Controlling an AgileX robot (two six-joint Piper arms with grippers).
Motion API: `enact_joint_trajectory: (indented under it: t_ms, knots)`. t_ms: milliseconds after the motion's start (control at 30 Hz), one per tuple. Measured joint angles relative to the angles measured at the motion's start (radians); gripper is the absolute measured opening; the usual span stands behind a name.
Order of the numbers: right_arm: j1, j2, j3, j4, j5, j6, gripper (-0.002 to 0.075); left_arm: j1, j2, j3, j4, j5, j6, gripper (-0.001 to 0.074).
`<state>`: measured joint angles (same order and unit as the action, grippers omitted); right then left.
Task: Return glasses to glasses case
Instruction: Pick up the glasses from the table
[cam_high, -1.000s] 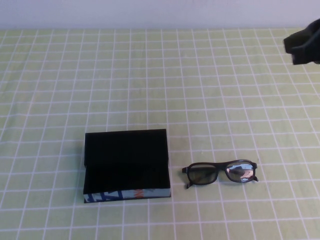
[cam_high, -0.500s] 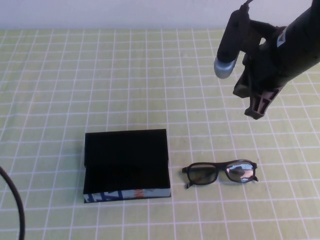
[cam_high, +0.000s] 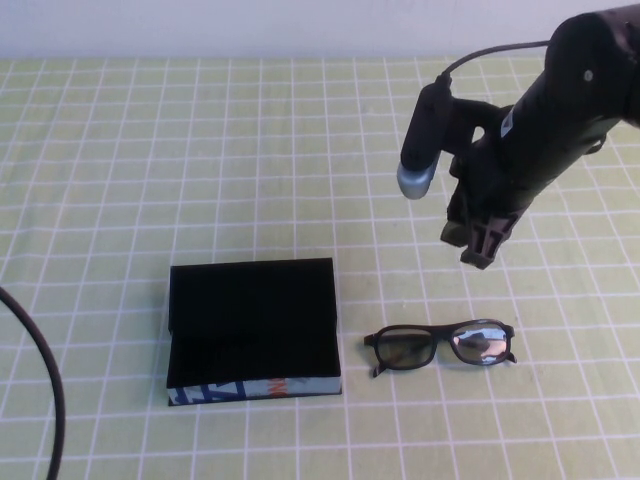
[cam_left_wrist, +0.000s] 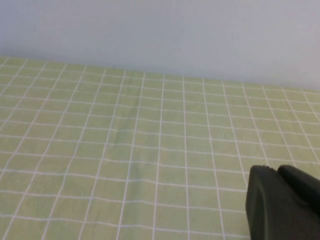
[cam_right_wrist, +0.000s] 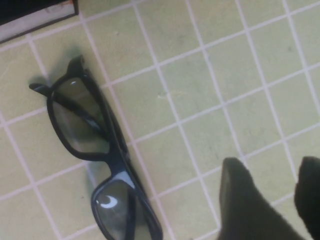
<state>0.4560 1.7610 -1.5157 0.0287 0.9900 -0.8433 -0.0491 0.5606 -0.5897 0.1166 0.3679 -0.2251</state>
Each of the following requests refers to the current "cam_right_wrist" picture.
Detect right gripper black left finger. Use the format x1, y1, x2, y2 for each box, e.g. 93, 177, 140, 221
218, 156, 309, 240

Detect black printed glasses case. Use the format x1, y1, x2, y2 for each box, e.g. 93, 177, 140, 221
0, 0, 80, 45

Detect black framed glasses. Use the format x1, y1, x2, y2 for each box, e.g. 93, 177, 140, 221
28, 54, 165, 240

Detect green white checkered tablecloth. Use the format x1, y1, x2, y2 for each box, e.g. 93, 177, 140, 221
0, 0, 320, 240

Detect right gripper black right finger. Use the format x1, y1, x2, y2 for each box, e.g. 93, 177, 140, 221
294, 156, 320, 240

